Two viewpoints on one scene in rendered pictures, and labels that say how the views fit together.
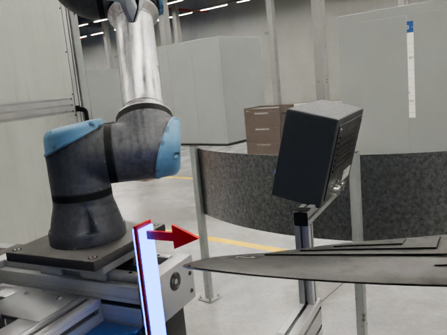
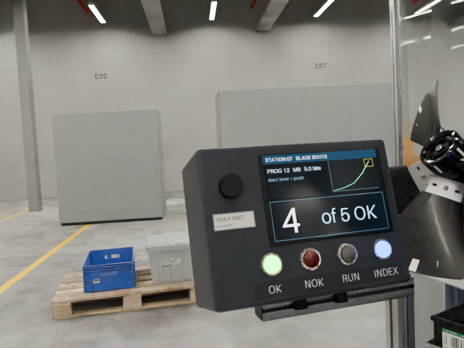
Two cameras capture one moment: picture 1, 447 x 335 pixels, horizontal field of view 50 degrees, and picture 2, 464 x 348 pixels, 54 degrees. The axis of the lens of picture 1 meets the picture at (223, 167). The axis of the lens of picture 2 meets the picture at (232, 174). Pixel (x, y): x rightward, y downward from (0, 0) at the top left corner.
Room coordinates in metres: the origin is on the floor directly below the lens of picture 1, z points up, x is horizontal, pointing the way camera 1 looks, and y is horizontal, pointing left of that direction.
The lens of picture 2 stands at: (1.56, 0.16, 1.26)
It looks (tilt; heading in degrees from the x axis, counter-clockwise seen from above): 4 degrees down; 226
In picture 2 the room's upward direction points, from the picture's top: 3 degrees counter-clockwise
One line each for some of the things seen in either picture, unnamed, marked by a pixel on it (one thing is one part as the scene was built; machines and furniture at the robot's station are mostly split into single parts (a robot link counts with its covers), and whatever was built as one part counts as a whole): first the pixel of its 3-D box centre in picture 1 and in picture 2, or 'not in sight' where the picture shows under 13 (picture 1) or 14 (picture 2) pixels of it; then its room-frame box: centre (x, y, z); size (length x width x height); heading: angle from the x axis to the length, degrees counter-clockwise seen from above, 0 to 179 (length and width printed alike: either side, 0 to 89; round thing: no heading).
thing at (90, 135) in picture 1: (80, 155); not in sight; (0.94, 0.28, 1.20); 0.13 x 0.12 x 0.14; 97
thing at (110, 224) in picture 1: (85, 213); not in sight; (0.94, 0.28, 1.09); 0.15 x 0.15 x 0.10
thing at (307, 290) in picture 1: (305, 256); (400, 339); (0.93, -0.15, 0.96); 0.03 x 0.03 x 0.20; 63
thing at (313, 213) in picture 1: (316, 203); (337, 294); (1.02, -0.20, 1.04); 0.24 x 0.03 x 0.03; 153
